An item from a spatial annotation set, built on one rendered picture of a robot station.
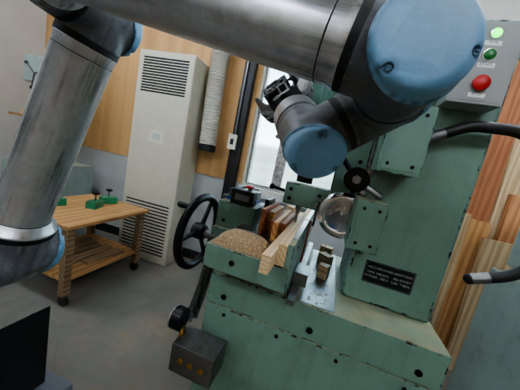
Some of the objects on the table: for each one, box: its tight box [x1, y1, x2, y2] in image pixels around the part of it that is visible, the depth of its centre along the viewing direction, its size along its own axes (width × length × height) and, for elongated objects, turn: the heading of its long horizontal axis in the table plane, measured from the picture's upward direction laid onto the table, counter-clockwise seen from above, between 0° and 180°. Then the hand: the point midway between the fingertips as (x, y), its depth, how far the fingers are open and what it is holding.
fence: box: [283, 214, 313, 269], centre depth 82 cm, size 60×2×6 cm, turn 110°
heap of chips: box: [210, 228, 269, 258], centre depth 62 cm, size 9×14×4 cm, turn 20°
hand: (284, 94), depth 66 cm, fingers open, 14 cm apart
